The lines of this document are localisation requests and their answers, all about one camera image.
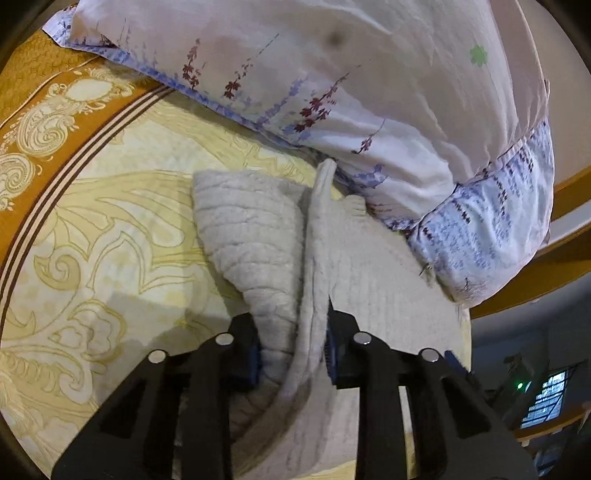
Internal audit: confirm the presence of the barred window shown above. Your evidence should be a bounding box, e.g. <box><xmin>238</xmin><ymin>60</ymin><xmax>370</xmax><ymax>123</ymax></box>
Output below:
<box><xmin>522</xmin><ymin>367</ymin><xmax>568</xmax><ymax>428</ymax></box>

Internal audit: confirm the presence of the pink floral pillow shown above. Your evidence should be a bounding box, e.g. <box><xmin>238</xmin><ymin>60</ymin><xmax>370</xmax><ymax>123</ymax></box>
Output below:
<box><xmin>42</xmin><ymin>0</ymin><xmax>552</xmax><ymax>232</ymax></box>

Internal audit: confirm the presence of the yellow patterned bedsheet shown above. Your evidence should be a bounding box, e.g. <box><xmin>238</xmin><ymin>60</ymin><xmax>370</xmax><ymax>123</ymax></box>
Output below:
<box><xmin>0</xmin><ymin>28</ymin><xmax>472</xmax><ymax>480</ymax></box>

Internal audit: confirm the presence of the lavender tree print pillow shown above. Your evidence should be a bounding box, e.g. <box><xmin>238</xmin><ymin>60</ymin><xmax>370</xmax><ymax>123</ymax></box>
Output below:
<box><xmin>406</xmin><ymin>117</ymin><xmax>557</xmax><ymax>305</ymax></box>

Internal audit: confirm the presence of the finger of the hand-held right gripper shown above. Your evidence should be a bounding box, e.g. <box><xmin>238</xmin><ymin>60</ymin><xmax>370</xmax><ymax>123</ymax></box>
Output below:
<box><xmin>443</xmin><ymin>350</ymin><xmax>470</xmax><ymax>377</ymax></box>

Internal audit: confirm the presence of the dark device with green light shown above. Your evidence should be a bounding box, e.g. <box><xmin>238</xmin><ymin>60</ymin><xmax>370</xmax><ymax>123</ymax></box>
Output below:
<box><xmin>501</xmin><ymin>355</ymin><xmax>543</xmax><ymax>407</ymax></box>

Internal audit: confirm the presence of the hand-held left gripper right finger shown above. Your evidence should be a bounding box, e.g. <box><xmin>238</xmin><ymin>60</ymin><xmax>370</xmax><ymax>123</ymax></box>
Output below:
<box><xmin>323</xmin><ymin>305</ymin><xmax>539</xmax><ymax>480</ymax></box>

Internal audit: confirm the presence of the beige cable-knit sweater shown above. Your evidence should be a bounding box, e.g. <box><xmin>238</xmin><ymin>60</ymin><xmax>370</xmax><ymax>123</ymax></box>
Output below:
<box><xmin>191</xmin><ymin>158</ymin><xmax>474</xmax><ymax>480</ymax></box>

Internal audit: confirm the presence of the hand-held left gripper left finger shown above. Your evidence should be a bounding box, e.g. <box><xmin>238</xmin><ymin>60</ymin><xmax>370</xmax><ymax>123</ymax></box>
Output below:
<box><xmin>51</xmin><ymin>314</ymin><xmax>262</xmax><ymax>480</ymax></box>

